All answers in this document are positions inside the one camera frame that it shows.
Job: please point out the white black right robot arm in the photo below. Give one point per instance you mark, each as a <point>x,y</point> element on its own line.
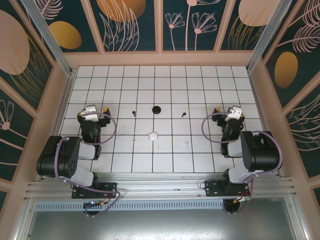
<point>262,152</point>

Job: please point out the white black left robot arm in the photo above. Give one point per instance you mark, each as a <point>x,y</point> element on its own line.
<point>82,151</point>

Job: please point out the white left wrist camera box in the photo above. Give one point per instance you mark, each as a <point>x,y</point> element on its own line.
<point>90,112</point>

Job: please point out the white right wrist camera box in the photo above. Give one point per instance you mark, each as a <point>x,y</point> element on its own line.
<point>233,112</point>

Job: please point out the aluminium frame post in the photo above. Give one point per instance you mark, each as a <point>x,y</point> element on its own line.
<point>48,37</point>
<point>268,37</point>

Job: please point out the grey metal panel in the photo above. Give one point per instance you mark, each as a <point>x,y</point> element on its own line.
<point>160,225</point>

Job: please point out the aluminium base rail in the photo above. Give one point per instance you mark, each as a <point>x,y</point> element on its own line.
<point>160,186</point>

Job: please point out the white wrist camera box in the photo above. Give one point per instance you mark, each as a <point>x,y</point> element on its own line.
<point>233,112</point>
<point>90,112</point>

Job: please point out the black round controller board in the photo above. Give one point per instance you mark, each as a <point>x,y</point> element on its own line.
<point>232,206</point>
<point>93,208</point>

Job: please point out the black earbud charging case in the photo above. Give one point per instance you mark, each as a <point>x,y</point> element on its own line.
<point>156,110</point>

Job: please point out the white earbud charging case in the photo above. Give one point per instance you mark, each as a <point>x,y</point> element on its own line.
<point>153,136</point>

